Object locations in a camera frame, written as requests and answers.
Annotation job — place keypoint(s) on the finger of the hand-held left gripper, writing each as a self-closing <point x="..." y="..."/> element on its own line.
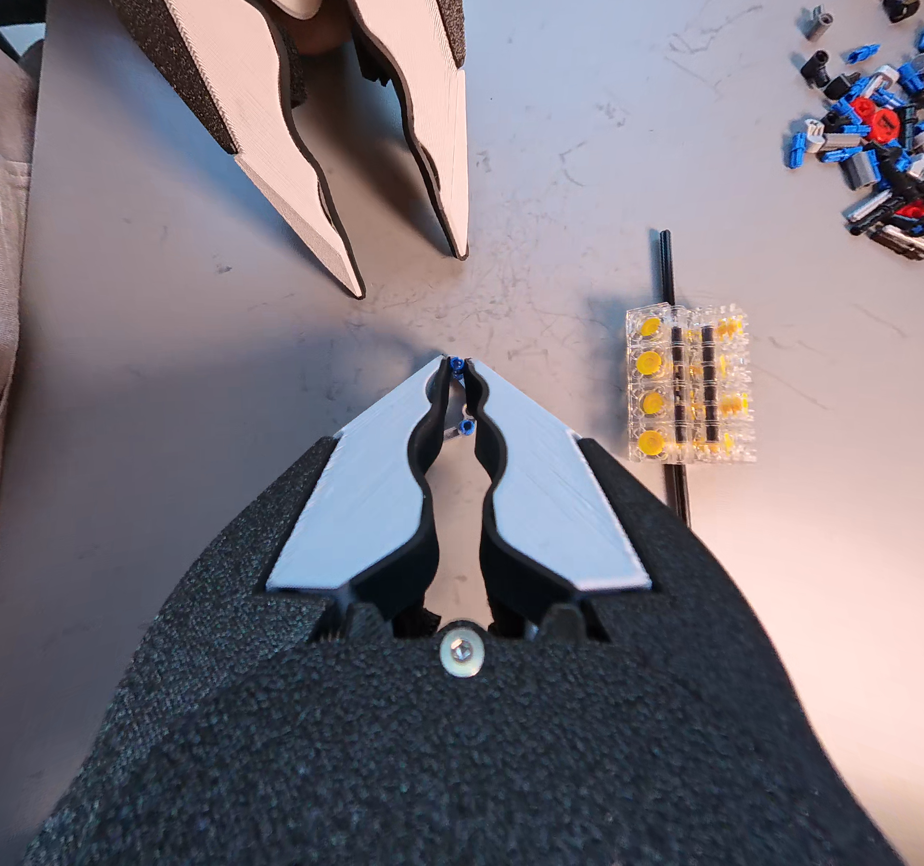
<point x="426" y="86"/>
<point x="245" y="93"/>

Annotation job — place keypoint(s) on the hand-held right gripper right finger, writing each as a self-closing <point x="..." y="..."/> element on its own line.
<point x="563" y="512"/>

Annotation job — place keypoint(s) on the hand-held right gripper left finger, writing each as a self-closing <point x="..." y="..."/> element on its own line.
<point x="354" y="512"/>

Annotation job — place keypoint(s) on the person's left hand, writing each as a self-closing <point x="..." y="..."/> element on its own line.
<point x="321" y="32"/>

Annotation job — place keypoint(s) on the black axle rod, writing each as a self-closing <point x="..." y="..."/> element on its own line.
<point x="682" y="498"/>

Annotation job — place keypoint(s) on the clear block with yellow pistons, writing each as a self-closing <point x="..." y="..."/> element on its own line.
<point x="725" y="375"/>

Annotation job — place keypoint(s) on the pile of mixed building parts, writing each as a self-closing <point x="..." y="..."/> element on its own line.
<point x="877" y="122"/>

